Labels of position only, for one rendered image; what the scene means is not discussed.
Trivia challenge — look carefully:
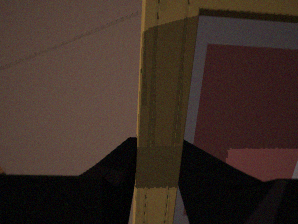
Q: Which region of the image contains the brown flat board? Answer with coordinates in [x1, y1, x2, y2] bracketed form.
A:
[0, 0, 142, 176]

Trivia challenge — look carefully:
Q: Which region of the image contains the olive-brown picture frame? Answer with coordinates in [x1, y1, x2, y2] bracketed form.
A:
[132, 0, 298, 224]

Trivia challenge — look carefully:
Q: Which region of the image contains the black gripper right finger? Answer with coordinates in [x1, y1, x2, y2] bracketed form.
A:
[178, 140, 298, 224]

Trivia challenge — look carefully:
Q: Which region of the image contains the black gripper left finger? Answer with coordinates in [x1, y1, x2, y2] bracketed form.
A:
[0, 137, 137, 224]

